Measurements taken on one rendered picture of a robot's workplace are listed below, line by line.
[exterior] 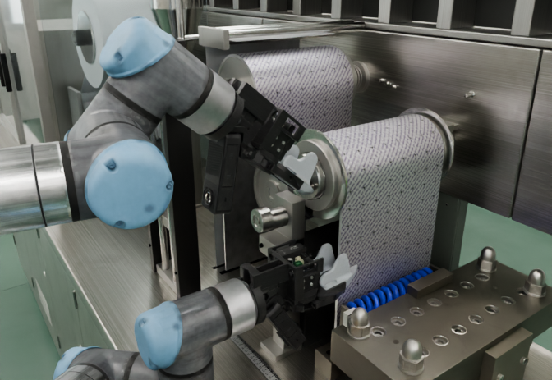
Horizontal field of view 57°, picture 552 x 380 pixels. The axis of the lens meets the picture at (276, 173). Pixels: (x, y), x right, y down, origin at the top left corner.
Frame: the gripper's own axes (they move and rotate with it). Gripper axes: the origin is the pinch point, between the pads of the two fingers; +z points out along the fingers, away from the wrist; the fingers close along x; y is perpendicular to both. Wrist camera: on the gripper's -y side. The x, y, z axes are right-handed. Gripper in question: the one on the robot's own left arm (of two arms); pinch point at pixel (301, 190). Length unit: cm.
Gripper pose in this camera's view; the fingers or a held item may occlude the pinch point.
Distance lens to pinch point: 77.7
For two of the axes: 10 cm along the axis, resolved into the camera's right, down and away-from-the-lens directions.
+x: -5.7, -3.0, 7.6
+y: 5.3, -8.5, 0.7
